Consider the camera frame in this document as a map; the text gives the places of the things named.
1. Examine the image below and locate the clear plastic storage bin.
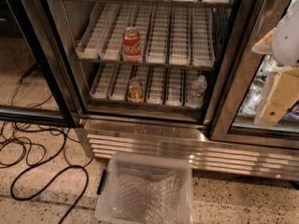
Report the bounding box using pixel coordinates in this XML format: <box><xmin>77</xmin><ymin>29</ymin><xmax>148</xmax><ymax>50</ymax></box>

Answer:
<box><xmin>95</xmin><ymin>152</ymin><xmax>193</xmax><ymax>224</ymax></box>

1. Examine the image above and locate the stainless steel fridge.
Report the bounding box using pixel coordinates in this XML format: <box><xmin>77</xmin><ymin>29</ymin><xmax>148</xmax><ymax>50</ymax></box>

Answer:
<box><xmin>21</xmin><ymin>0</ymin><xmax>299</xmax><ymax>180</ymax></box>

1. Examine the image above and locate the red coca-cola can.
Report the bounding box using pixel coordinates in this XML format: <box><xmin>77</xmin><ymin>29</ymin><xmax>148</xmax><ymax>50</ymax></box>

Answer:
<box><xmin>122</xmin><ymin>27</ymin><xmax>141</xmax><ymax>62</ymax></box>

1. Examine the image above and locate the open glass fridge door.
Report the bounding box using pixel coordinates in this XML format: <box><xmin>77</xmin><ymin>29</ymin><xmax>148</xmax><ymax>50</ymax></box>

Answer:
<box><xmin>0</xmin><ymin>0</ymin><xmax>78</xmax><ymax>128</ymax></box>

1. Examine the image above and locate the orange soda can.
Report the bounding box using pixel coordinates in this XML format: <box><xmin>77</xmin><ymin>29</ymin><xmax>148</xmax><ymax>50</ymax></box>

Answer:
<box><xmin>127</xmin><ymin>77</ymin><xmax>143</xmax><ymax>103</ymax></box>

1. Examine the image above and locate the blue pepsi can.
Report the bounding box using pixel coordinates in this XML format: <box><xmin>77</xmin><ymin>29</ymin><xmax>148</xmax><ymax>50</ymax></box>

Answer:
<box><xmin>287</xmin><ymin>101</ymin><xmax>299</xmax><ymax>120</ymax></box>

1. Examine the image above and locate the black floor cable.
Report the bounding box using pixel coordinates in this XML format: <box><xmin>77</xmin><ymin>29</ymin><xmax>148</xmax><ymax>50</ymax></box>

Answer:
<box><xmin>0</xmin><ymin>37</ymin><xmax>93</xmax><ymax>224</ymax></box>

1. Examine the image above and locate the clear plastic water bottle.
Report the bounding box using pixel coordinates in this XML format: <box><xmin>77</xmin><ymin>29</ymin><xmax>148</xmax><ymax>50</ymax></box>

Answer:
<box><xmin>186</xmin><ymin>75</ymin><xmax>207</xmax><ymax>108</ymax></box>

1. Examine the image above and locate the closed glass fridge door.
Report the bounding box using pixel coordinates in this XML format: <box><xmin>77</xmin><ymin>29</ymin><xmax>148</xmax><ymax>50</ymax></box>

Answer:
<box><xmin>211</xmin><ymin>0</ymin><xmax>299</xmax><ymax>149</ymax></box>

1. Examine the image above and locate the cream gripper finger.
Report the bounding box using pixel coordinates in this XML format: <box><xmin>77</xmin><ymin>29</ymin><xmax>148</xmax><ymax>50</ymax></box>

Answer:
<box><xmin>260</xmin><ymin>68</ymin><xmax>299</xmax><ymax>124</ymax></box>
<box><xmin>251</xmin><ymin>28</ymin><xmax>276</xmax><ymax>54</ymax></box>

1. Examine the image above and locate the bubble wrap sheet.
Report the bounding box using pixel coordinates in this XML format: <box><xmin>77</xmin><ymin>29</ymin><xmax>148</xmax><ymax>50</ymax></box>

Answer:
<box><xmin>112</xmin><ymin>167</ymin><xmax>180</xmax><ymax>224</ymax></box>

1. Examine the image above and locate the silver green can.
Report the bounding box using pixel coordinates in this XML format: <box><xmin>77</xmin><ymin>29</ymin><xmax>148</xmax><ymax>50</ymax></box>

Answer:
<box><xmin>242</xmin><ymin>78</ymin><xmax>264</xmax><ymax>115</ymax></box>

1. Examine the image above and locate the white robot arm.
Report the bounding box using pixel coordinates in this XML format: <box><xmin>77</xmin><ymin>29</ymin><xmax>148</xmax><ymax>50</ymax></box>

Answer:
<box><xmin>251</xmin><ymin>1</ymin><xmax>299</xmax><ymax>128</ymax></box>

